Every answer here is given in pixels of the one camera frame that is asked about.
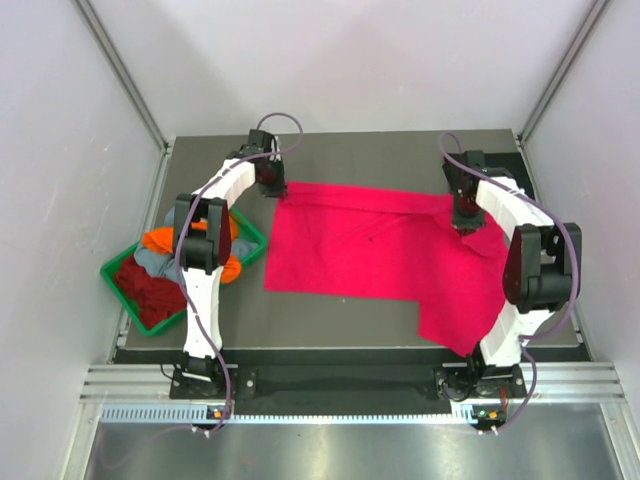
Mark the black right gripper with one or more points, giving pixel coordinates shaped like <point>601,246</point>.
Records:
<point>463,225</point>

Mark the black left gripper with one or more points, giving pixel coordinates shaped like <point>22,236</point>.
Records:
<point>278,188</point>

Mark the pink t-shirt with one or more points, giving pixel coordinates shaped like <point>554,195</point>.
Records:
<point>391,245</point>

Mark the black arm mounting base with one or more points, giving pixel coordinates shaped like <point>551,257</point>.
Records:
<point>337,376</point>

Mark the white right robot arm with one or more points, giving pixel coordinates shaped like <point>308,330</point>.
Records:
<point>542,270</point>

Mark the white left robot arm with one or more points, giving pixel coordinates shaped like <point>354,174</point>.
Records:
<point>202,245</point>

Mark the green plastic bin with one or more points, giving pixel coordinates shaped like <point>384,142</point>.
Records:
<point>247,232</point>

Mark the folded black t-shirt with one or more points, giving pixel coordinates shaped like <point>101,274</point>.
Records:
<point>511,161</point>

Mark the orange t-shirt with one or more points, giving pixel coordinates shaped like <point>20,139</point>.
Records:
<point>160,240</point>

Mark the grey t-shirt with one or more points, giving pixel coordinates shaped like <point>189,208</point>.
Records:
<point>155,262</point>

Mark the dark red t-shirt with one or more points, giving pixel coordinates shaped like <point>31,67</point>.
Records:
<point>157,298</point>

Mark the slotted cable duct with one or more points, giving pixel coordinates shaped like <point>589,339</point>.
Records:
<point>203,414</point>

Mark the left aluminium frame post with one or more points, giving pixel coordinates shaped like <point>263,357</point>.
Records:
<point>107,47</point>

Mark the aluminium frame post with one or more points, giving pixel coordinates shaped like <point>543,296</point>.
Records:
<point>107,47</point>
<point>586,28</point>

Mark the right aluminium frame post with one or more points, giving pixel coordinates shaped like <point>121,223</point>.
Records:
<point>586,28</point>

